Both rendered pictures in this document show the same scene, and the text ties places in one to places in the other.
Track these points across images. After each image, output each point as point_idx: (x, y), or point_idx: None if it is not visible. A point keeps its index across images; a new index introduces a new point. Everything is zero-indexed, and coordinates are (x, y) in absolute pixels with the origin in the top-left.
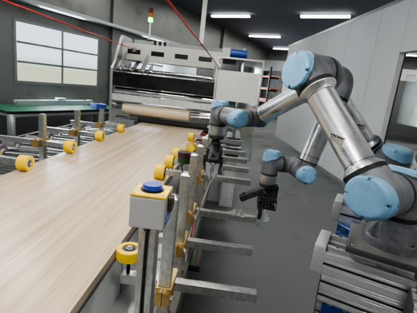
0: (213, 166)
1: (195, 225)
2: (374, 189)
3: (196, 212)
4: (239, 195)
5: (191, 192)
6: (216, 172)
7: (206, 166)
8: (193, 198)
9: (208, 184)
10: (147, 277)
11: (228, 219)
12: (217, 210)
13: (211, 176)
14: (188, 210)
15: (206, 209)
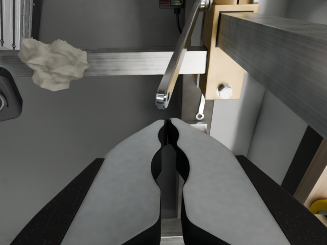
0: (160, 199)
1: (189, 109)
2: None
3: (200, 48)
4: (6, 88)
5: (270, 20)
6: (122, 149)
7: (246, 186)
8: (242, 17)
9: (174, 70)
10: None
11: (87, 48)
12: (128, 74)
13: (173, 235)
14: (238, 6)
15: (165, 66)
